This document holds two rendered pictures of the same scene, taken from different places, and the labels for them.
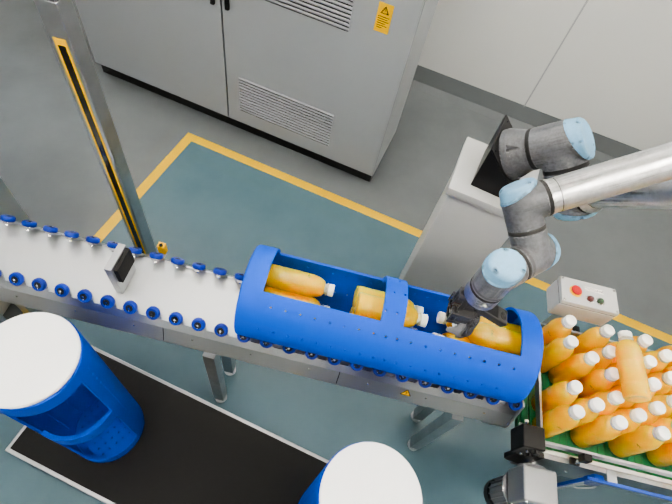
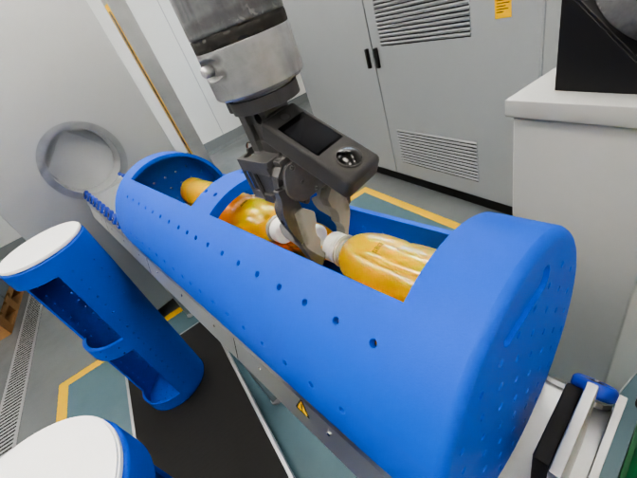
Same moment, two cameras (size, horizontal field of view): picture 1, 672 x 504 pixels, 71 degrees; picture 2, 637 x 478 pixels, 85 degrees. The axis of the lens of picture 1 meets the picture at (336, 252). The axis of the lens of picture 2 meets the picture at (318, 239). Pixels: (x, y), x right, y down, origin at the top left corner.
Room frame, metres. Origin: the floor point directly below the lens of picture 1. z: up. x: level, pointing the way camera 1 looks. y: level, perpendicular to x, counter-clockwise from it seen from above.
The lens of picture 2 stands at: (0.47, -0.71, 1.43)
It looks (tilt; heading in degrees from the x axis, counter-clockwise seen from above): 34 degrees down; 59
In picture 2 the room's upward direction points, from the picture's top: 22 degrees counter-clockwise
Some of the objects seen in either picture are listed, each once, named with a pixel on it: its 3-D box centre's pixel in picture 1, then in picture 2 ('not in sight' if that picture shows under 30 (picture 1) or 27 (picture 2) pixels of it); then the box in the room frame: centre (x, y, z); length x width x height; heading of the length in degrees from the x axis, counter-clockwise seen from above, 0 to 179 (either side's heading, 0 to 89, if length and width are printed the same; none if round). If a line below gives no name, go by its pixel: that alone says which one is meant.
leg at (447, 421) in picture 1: (432, 431); not in sight; (0.59, -0.61, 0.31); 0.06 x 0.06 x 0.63; 1
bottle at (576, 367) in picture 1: (573, 368); not in sight; (0.71, -0.86, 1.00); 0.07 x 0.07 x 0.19
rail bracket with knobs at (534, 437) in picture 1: (526, 438); not in sight; (0.46, -0.72, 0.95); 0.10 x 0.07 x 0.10; 1
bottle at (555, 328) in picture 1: (552, 333); not in sight; (0.82, -0.80, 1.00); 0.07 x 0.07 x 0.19
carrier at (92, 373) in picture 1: (77, 400); (121, 326); (0.30, 0.76, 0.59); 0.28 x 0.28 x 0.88
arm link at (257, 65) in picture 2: (483, 293); (250, 66); (0.66, -0.39, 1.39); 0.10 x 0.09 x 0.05; 1
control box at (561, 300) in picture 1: (581, 301); not in sight; (0.95, -0.88, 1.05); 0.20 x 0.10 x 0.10; 91
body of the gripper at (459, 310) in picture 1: (468, 305); (280, 144); (0.66, -0.39, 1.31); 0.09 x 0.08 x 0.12; 91
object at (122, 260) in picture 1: (123, 269); not in sight; (0.65, 0.65, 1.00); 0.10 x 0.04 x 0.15; 1
